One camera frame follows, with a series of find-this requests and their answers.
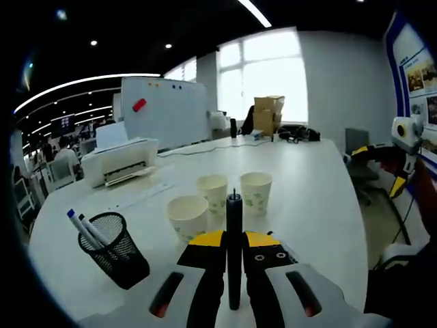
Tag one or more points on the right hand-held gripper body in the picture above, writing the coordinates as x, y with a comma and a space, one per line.
411, 136

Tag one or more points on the wide curved ceiling light strip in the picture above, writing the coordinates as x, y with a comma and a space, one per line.
256, 13

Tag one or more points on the small blue white box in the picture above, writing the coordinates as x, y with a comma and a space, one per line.
257, 136

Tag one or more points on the black bottle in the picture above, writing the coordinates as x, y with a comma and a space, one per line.
233, 128

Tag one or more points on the white standing whiteboard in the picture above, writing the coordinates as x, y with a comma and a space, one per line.
170, 116

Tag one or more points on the white green-print paper cup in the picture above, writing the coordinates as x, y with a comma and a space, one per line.
186, 222
213, 198
256, 198

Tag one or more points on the brown cardboard box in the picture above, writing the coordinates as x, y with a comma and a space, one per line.
269, 104
266, 123

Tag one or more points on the blue white wall poster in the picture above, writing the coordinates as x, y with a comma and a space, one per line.
413, 68

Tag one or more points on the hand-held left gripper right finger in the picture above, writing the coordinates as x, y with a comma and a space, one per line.
266, 273

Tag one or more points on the white office chair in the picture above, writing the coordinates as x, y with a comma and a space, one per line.
22, 198
63, 174

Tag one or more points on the red whiteboard eraser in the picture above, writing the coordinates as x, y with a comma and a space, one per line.
139, 105

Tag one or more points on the white worn device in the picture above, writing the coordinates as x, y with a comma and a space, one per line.
401, 254

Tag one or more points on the white plastic container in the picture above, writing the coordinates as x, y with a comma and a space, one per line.
218, 120

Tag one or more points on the black bag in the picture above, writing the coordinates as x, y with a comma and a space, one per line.
300, 133

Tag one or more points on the person's black clothing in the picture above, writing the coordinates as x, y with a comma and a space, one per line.
399, 297

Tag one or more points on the blue cap whiteboard marker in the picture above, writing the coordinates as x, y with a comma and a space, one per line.
80, 227

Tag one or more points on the hanging display screen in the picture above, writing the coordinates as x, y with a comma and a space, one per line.
63, 123

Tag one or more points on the dark cloth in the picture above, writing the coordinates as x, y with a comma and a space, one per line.
247, 123

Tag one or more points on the black mesh pen holder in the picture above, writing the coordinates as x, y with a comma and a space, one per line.
116, 259

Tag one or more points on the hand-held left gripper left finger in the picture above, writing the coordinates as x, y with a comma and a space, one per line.
198, 273

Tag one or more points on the thin curved ceiling light strip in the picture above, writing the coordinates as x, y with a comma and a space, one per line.
119, 75

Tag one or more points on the white printer paper stack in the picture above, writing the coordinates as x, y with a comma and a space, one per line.
111, 135

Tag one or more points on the large bright window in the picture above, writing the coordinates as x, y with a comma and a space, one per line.
273, 85

